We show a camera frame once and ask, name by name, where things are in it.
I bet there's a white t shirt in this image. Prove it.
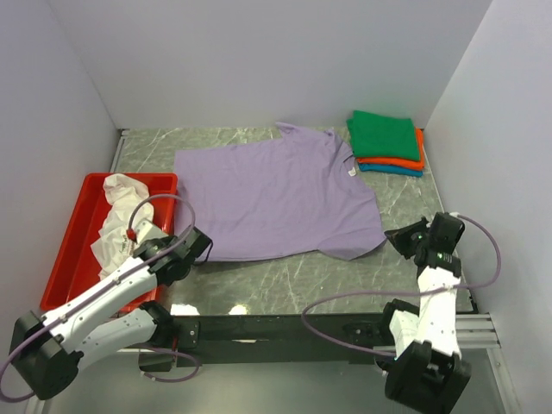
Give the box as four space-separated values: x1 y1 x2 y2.
91 173 149 280

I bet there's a red plastic bin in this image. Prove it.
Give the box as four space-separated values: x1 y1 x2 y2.
40 172 178 313

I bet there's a purple t shirt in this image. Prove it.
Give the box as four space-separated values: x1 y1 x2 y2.
173 122 386 262

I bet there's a green folded t shirt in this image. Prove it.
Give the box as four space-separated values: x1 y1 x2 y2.
346 110 419 160

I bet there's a blue folded t shirt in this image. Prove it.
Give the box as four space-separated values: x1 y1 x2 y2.
358 163 423 178

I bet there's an orange folded t shirt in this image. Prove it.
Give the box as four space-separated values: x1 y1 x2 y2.
356 129 425 171

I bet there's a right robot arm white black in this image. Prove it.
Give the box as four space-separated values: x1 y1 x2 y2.
378 213 471 413

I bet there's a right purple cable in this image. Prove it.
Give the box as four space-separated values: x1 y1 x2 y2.
300 213 503 358

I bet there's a black base beam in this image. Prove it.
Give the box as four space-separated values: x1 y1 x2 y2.
162 313 393 365

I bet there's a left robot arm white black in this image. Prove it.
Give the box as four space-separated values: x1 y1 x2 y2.
8 228 212 400

